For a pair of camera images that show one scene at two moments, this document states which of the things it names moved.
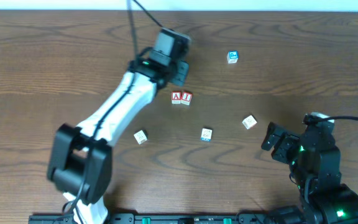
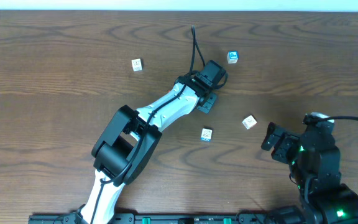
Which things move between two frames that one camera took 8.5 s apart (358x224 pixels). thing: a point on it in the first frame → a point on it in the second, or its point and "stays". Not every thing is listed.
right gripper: (282, 144) stays
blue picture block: (232, 56) stays
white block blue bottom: (206, 135) stays
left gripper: (181, 73) → (207, 103)
